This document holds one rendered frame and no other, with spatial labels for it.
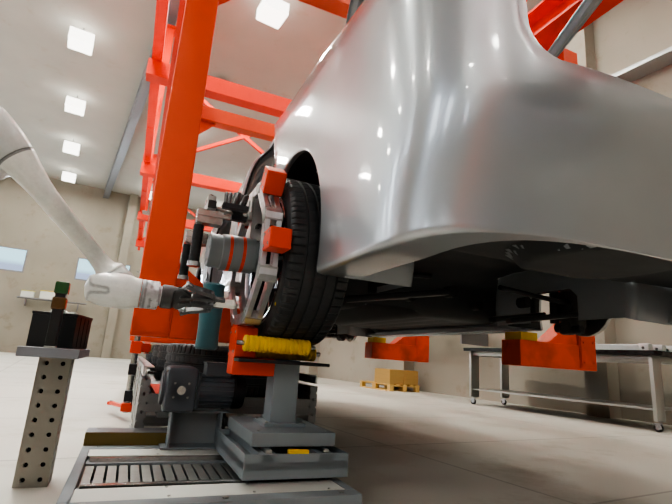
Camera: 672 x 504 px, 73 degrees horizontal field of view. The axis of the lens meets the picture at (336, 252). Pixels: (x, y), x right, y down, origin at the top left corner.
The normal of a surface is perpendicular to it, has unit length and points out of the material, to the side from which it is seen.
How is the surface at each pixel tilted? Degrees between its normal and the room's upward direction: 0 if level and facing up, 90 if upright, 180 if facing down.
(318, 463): 90
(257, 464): 90
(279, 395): 90
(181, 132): 90
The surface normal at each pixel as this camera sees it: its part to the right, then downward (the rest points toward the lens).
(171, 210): 0.40, -0.18
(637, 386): -0.85, -0.18
